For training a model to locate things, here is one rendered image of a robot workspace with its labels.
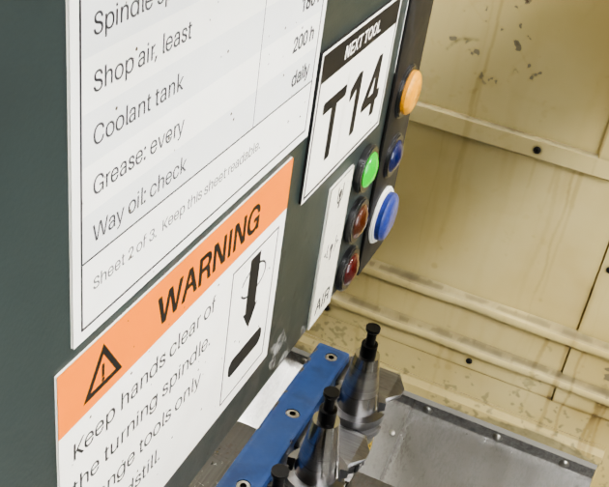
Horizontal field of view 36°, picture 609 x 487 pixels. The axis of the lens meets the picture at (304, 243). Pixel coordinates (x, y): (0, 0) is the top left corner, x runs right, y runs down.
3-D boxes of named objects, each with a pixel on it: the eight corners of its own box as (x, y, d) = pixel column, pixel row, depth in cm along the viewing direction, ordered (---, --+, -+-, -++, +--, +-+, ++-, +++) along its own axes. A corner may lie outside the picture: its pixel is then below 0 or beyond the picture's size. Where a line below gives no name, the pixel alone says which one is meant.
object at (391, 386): (409, 382, 105) (410, 376, 105) (393, 410, 101) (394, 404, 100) (352, 359, 107) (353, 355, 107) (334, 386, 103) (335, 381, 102)
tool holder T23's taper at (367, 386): (339, 384, 101) (349, 335, 97) (380, 393, 100) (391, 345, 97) (333, 411, 97) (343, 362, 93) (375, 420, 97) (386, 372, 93)
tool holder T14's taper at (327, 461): (299, 448, 92) (307, 398, 88) (342, 458, 92) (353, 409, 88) (289, 481, 88) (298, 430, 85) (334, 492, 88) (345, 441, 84)
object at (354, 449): (375, 443, 96) (377, 437, 96) (357, 476, 92) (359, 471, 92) (314, 417, 98) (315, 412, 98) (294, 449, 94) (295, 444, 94)
